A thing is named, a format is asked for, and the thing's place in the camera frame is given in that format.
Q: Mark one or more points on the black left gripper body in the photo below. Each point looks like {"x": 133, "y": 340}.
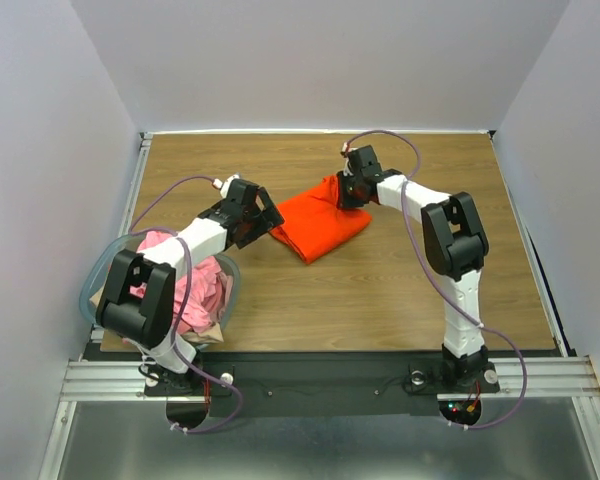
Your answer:
{"x": 248, "y": 220}

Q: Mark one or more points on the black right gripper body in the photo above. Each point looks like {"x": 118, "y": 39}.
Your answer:
{"x": 350, "y": 192}

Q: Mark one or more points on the orange t shirt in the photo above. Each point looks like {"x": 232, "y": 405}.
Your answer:
{"x": 314, "y": 225}

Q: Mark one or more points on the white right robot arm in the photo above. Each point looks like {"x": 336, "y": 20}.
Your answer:
{"x": 450, "y": 244}

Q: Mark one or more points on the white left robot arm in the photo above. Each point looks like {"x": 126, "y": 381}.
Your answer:
{"x": 138, "y": 295}

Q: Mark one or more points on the pink t shirt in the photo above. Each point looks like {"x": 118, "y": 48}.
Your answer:
{"x": 207, "y": 279}

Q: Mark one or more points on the clear plastic basket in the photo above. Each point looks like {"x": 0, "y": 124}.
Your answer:
{"x": 92, "y": 288}

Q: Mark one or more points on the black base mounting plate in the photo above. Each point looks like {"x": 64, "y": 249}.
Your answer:
{"x": 318, "y": 384}

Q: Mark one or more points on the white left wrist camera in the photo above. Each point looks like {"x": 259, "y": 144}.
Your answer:
{"x": 222, "y": 186}

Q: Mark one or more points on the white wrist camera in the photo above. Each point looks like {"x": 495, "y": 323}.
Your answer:
{"x": 346, "y": 150}
{"x": 222, "y": 186}

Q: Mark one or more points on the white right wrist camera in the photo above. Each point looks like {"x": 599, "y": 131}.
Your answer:
{"x": 346, "y": 150}

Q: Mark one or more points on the aluminium frame rail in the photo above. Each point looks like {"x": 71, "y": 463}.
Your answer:
{"x": 96, "y": 381}

